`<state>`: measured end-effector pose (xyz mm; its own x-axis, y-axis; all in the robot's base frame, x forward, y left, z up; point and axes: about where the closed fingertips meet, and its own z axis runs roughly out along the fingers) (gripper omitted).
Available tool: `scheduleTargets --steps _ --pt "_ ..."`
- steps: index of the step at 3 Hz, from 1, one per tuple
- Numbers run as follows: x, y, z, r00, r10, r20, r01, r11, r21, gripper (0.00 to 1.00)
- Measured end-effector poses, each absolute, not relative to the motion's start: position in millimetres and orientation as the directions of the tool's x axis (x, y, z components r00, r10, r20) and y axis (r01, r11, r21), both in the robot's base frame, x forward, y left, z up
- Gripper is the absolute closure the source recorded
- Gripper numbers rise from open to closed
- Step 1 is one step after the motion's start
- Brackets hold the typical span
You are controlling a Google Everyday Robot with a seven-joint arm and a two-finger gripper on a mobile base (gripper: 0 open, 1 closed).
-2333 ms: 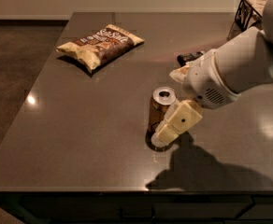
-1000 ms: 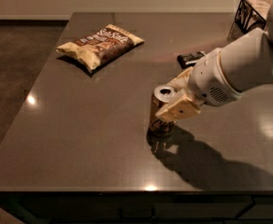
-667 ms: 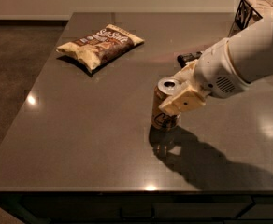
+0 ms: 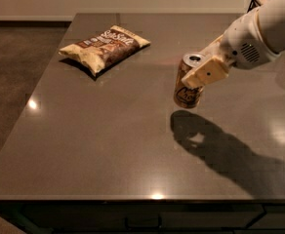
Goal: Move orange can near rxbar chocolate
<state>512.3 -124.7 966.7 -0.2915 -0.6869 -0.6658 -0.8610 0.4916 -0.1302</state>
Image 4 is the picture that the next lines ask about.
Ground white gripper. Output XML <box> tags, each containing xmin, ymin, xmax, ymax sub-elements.
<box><xmin>182</xmin><ymin>8</ymin><xmax>279</xmax><ymax>89</ymax></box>

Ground orange soda can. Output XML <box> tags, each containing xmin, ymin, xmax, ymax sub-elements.
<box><xmin>174</xmin><ymin>53</ymin><xmax>203</xmax><ymax>108</ymax></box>

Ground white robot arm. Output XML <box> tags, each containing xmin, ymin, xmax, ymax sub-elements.
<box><xmin>182</xmin><ymin>0</ymin><xmax>285</xmax><ymax>89</ymax></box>

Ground brown chip bag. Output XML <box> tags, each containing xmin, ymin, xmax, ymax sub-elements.
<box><xmin>59</xmin><ymin>25</ymin><xmax>150</xmax><ymax>76</ymax></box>

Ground dark cabinet drawers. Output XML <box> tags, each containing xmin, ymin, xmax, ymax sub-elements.
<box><xmin>0</xmin><ymin>201</ymin><xmax>285</xmax><ymax>234</ymax></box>

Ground black wire napkin holder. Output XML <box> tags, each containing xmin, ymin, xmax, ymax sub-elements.
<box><xmin>248</xmin><ymin>0</ymin><xmax>269</xmax><ymax>12</ymax></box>

